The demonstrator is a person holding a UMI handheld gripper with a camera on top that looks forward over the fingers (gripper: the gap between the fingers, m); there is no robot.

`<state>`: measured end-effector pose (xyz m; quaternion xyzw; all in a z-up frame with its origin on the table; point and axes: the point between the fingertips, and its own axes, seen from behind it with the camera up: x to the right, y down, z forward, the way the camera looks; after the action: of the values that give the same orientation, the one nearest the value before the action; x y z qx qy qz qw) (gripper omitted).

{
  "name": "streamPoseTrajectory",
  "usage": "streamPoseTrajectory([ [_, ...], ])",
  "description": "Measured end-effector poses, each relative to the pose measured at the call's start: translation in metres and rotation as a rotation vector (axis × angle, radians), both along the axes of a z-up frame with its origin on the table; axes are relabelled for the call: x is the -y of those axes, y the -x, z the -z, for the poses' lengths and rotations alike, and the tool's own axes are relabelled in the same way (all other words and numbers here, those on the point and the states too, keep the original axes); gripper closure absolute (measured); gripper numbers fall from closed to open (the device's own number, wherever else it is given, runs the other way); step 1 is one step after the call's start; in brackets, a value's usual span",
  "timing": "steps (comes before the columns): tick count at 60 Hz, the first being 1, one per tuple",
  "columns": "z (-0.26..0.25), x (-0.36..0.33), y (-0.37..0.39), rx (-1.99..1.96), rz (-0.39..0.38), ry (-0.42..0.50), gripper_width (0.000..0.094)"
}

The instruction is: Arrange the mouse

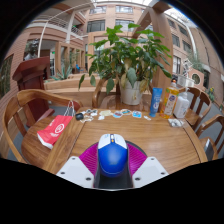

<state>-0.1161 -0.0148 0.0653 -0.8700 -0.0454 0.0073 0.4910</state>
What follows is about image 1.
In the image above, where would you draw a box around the long wooden bench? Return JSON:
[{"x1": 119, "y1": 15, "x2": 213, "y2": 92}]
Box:
[{"x1": 43, "y1": 74, "x2": 118, "y2": 108}]

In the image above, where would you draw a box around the blue squeeze tube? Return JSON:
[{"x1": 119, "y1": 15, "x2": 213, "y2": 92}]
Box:
[{"x1": 148, "y1": 87, "x2": 164, "y2": 118}]

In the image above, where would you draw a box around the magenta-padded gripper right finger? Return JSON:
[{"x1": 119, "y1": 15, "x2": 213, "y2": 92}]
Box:
[{"x1": 126, "y1": 142, "x2": 170, "y2": 189}]

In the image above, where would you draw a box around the blue and white computer mouse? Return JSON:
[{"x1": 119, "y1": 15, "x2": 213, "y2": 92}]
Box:
[{"x1": 97, "y1": 133, "x2": 129, "y2": 178}]

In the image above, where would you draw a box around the large leafy plant in white pot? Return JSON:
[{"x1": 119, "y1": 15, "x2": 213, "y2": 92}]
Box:
[{"x1": 78, "y1": 22, "x2": 173, "y2": 106}]

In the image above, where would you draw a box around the clear wrapped packet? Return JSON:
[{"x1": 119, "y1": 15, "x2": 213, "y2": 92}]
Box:
[{"x1": 168, "y1": 118, "x2": 184, "y2": 128}]

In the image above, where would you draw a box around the spiky green agave plant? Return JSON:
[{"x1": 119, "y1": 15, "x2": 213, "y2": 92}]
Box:
[{"x1": 51, "y1": 61, "x2": 74, "y2": 81}]

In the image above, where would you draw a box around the pale round sticker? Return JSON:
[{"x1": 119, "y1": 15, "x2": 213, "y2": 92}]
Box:
[{"x1": 99, "y1": 109, "x2": 114, "y2": 117}]

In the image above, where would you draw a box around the red paper bag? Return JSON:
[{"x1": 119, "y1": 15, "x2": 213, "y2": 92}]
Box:
[{"x1": 36, "y1": 99, "x2": 76, "y2": 150}]

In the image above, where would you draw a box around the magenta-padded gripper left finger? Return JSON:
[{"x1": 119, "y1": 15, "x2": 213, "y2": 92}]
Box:
[{"x1": 55, "y1": 142, "x2": 101, "y2": 189}]

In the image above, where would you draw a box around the dark red wooden lectern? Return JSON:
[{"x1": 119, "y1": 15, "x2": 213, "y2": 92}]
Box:
[{"x1": 12, "y1": 55, "x2": 56, "y2": 128}]

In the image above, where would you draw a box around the white pump bottle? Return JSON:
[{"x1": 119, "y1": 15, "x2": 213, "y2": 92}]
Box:
[{"x1": 173, "y1": 87, "x2": 191, "y2": 120}]

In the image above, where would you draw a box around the dark statue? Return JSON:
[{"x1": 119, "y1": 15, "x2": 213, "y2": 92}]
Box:
[{"x1": 24, "y1": 39, "x2": 39, "y2": 61}]

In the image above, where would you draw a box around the curved-back wooden armchair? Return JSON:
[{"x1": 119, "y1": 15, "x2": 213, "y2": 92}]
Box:
[
  {"x1": 194, "y1": 114, "x2": 224, "y2": 161},
  {"x1": 1, "y1": 88, "x2": 84, "y2": 169},
  {"x1": 179, "y1": 86, "x2": 213, "y2": 128},
  {"x1": 91, "y1": 77, "x2": 151, "y2": 113}
]

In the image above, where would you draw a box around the yellow liquid bottle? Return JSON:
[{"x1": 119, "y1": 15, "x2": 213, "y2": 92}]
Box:
[{"x1": 159, "y1": 79, "x2": 180, "y2": 120}]

